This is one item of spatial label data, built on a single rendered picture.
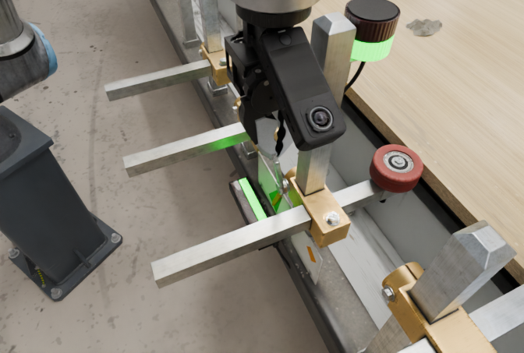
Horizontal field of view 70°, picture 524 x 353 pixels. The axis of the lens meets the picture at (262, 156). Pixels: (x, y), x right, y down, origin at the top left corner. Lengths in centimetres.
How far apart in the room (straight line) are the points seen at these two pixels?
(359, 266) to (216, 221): 88
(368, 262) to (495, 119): 37
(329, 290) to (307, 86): 46
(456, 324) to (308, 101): 27
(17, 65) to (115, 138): 99
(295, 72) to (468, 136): 46
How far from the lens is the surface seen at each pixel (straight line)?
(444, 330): 45
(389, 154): 65
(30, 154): 121
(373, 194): 65
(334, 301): 72
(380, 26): 44
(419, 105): 77
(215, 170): 178
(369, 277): 84
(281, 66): 35
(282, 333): 143
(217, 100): 104
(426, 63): 89
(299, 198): 62
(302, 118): 33
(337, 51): 44
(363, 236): 89
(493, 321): 49
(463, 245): 35
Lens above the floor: 137
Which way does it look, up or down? 49 degrees down
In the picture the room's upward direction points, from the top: straight up
